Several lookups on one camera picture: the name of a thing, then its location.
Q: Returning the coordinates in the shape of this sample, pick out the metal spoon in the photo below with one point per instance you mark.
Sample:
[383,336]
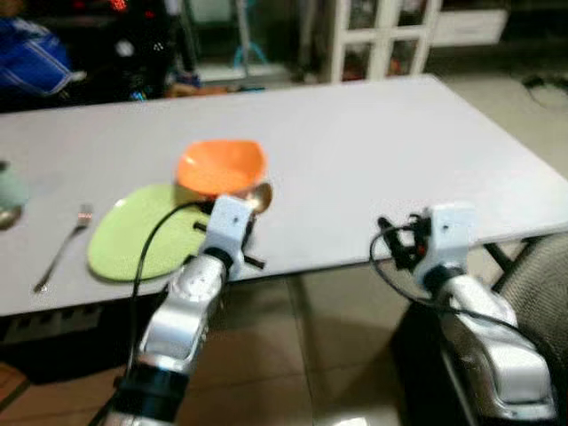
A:
[260,197]

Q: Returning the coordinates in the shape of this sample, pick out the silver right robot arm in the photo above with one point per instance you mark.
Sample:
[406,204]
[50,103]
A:
[488,346]

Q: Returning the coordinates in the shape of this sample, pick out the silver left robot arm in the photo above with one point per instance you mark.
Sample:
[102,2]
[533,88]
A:
[182,319]

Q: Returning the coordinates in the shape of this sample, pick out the orange bowl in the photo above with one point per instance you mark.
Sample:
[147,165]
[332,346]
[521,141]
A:
[220,164]

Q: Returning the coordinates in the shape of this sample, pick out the green plate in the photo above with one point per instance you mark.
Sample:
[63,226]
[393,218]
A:
[129,235]

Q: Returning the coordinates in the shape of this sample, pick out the grey mesh chair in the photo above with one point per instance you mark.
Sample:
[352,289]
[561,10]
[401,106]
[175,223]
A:
[537,284]

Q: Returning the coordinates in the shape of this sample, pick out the white shelf unit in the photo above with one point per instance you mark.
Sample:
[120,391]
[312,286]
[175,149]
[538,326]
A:
[382,40]

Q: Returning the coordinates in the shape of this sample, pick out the metal fork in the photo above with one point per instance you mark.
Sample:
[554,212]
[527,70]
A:
[64,248]

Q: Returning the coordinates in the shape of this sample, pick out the white drawer box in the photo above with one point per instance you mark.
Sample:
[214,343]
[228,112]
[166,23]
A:
[469,27]

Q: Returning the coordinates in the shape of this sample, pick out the pale green cup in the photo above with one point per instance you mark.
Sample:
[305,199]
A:
[11,188]

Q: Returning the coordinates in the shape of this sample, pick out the blue garment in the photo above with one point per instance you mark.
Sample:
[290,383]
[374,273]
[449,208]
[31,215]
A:
[31,58]

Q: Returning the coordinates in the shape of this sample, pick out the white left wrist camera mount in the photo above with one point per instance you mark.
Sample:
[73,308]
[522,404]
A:
[227,226]

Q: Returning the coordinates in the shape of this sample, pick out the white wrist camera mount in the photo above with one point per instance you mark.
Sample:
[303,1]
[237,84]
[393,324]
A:
[227,226]
[448,235]

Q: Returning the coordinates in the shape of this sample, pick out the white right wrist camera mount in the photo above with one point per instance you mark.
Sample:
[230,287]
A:
[448,235]

